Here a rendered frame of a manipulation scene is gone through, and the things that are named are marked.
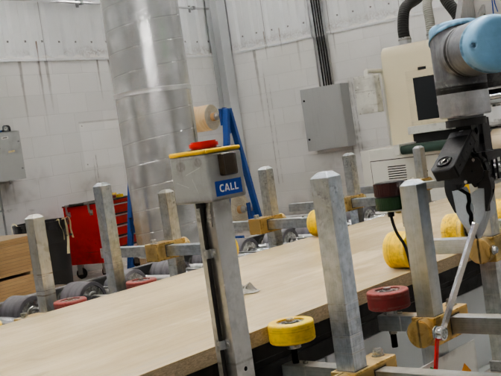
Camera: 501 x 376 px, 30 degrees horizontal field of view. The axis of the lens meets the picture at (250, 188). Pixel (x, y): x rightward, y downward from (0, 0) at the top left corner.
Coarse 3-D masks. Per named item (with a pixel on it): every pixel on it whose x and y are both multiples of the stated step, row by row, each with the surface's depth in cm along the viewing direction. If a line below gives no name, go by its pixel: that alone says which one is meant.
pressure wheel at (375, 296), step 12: (384, 288) 176; (396, 288) 178; (408, 288) 176; (372, 300) 174; (384, 300) 173; (396, 300) 173; (408, 300) 175; (384, 312) 176; (396, 312) 176; (396, 336) 177
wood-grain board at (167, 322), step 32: (384, 224) 293; (256, 256) 259; (288, 256) 250; (320, 256) 241; (352, 256) 232; (448, 256) 210; (160, 288) 225; (192, 288) 218; (256, 288) 204; (288, 288) 198; (320, 288) 193; (32, 320) 205; (64, 320) 199; (96, 320) 193; (128, 320) 188; (160, 320) 182; (192, 320) 177; (256, 320) 168; (320, 320) 173; (0, 352) 173; (32, 352) 169; (64, 352) 165; (96, 352) 161; (128, 352) 157; (160, 352) 153; (192, 352) 150
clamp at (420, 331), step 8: (456, 304) 172; (464, 304) 171; (456, 312) 168; (464, 312) 171; (416, 320) 163; (424, 320) 163; (432, 320) 163; (440, 320) 164; (408, 328) 165; (416, 328) 163; (424, 328) 162; (432, 328) 162; (448, 328) 166; (408, 336) 165; (416, 336) 164; (424, 336) 163; (432, 336) 162; (448, 336) 166; (416, 344) 164; (424, 344) 163; (432, 344) 164; (440, 344) 163
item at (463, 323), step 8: (400, 312) 175; (384, 320) 176; (392, 320) 175; (400, 320) 174; (408, 320) 173; (456, 320) 166; (464, 320) 165; (472, 320) 164; (480, 320) 163; (488, 320) 162; (496, 320) 161; (384, 328) 176; (392, 328) 175; (400, 328) 174; (456, 328) 166; (464, 328) 165; (472, 328) 164; (480, 328) 163; (488, 328) 162; (496, 328) 161
